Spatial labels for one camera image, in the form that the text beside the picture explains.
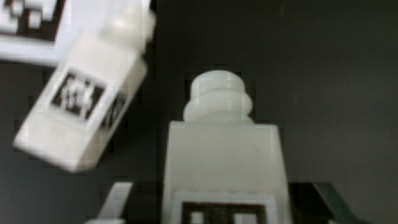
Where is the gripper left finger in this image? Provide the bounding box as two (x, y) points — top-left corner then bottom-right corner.
(85, 182), (133, 224)

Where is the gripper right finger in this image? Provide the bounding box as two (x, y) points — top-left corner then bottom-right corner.
(314, 183), (369, 224)

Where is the white leg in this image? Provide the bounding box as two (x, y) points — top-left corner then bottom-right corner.
(161, 70), (293, 224)
(14, 0), (154, 172)

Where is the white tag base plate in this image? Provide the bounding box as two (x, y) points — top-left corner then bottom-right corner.
(0, 0), (69, 65)

